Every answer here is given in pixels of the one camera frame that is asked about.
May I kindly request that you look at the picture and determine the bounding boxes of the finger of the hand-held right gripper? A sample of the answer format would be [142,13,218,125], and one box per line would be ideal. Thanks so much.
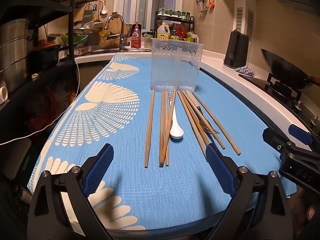
[289,124,320,152]
[263,128,312,155]

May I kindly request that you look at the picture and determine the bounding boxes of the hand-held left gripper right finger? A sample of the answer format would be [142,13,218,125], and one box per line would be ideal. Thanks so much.
[205,144,293,240]

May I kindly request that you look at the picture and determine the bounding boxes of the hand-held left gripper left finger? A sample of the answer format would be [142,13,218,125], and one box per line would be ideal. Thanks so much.
[27,143,118,240]

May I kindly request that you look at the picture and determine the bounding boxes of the dark metal fork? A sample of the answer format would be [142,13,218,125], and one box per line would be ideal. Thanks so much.
[196,106,220,135]

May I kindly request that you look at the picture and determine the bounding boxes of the white spoon with striped handle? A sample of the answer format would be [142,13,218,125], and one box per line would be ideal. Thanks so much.
[168,91,184,139]

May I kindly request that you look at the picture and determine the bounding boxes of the bundle of wooden chopsticks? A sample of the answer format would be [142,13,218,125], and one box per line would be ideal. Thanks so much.
[144,90,242,168]

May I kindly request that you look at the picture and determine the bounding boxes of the clear plastic utensil container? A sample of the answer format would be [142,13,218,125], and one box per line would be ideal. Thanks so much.
[150,38,205,92]

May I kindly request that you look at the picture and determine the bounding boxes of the person's right hand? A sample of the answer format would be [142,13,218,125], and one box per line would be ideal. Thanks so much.
[292,189,320,233]

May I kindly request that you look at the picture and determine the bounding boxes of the black gas stove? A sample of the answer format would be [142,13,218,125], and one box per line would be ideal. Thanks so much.
[239,72,320,135]

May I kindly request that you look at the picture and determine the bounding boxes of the blue patterned tablecloth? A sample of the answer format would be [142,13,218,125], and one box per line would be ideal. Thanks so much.
[27,52,298,232]

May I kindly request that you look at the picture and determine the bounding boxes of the black wok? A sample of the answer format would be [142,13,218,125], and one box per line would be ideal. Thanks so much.
[261,48,320,90]

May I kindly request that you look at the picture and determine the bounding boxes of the blue white dish rag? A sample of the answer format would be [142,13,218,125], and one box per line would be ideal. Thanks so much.
[235,65,255,77]

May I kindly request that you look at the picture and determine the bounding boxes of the black electric kettle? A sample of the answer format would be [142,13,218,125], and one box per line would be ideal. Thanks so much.
[223,29,250,68]

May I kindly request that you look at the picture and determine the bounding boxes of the stainless steel sink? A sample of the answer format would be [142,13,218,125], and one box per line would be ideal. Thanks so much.
[75,45,150,55]

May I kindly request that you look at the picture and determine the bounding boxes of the wooden cutting board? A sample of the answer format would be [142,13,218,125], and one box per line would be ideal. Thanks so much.
[100,17,125,48]

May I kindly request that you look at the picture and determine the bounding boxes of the black pot with orange lid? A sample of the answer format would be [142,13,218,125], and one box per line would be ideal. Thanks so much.
[30,42,60,70]

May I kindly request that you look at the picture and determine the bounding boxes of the green plastic basin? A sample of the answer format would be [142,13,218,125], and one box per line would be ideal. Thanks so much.
[47,33,88,47]

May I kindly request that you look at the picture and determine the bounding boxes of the red dish soap pouch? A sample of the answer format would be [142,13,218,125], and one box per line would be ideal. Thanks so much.
[131,22,142,48]

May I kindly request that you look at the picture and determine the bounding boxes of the chrome kitchen faucet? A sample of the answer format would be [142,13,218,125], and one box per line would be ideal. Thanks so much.
[104,14,130,51]

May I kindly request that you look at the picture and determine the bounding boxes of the yellow cooking oil jug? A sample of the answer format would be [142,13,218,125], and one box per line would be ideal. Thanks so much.
[157,22,171,40]

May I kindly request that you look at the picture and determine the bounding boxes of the large steel pot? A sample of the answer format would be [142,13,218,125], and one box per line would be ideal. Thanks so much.
[0,19,32,93]

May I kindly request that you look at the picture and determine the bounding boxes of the row of spice jars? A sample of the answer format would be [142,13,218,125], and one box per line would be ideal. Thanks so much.
[158,8,192,20]

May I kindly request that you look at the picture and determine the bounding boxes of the window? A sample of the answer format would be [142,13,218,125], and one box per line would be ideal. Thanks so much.
[116,0,185,33]

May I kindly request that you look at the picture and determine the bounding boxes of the white power cable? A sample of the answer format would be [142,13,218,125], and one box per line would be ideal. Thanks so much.
[0,36,80,145]

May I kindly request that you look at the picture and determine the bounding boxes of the wall vent grille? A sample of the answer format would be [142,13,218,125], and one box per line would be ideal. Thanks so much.
[236,7,244,33]
[246,9,254,37]

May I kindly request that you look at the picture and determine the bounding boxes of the black wire spice rack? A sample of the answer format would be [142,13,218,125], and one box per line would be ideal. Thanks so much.
[154,10,198,43]

